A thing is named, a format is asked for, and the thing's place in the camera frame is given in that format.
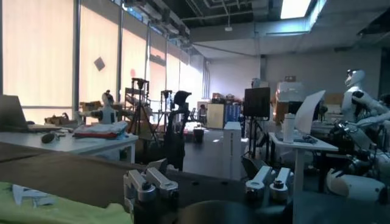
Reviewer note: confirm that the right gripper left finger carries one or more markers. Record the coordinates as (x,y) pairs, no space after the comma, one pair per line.
(146,188)

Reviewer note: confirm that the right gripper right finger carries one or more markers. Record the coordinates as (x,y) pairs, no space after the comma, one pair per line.
(259,182)

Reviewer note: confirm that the yellow-green t-shirt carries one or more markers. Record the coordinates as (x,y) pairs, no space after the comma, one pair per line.
(61,213)

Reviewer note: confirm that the stack of folded clothes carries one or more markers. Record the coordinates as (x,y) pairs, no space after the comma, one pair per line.
(100,131)

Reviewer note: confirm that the tall white cardboard box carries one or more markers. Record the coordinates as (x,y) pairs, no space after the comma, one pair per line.
(232,146)

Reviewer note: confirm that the white standing desk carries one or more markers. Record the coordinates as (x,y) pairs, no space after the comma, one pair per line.
(301,146)

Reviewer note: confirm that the black office chair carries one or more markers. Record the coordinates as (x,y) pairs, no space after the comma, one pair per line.
(176,137)

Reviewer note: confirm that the white work table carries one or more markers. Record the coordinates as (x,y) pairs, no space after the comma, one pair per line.
(76,145)

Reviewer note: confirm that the white humanoid robot grey arms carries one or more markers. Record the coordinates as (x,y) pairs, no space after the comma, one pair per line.
(108,112)

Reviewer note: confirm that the white curved sheet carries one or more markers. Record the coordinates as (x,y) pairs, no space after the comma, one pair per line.
(309,112)

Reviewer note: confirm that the white humanoid robot with base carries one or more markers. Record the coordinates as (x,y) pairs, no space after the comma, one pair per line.
(353,185)

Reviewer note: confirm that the black round speaker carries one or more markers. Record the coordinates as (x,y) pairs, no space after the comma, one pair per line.
(48,137)

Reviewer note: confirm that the grey laptop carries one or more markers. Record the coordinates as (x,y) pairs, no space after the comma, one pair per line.
(12,115)

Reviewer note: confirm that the tall black camera tripod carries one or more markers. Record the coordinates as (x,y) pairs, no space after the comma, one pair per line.
(140,100)

